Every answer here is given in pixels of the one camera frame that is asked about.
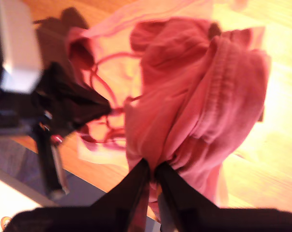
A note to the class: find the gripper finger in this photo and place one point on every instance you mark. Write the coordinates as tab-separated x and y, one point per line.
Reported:
71	101
121	207
184	207

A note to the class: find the red underwear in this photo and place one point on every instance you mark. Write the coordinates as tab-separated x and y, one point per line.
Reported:
196	96

